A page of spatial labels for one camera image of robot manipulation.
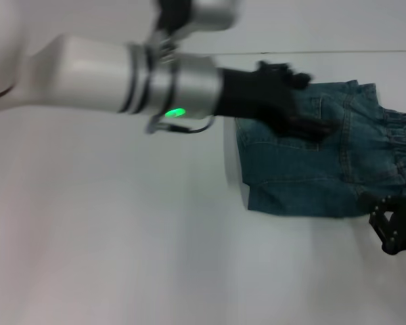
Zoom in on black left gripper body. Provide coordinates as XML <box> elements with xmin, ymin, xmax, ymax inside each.
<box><xmin>215</xmin><ymin>66</ymin><xmax>300</xmax><ymax>137</ymax></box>

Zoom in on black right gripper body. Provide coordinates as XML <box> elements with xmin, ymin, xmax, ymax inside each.
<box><xmin>378</xmin><ymin>194</ymin><xmax>406</xmax><ymax>257</ymax></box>

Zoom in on blue denim shorts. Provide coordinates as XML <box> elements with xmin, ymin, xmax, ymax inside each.
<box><xmin>234</xmin><ymin>79</ymin><xmax>406</xmax><ymax>220</ymax></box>

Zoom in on black wrist connector cable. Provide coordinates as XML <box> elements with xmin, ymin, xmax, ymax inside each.
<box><xmin>144</xmin><ymin>114</ymin><xmax>217</xmax><ymax>135</ymax></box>

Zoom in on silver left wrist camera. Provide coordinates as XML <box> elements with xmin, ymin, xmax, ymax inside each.
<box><xmin>151</xmin><ymin>0</ymin><xmax>242</xmax><ymax>35</ymax></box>

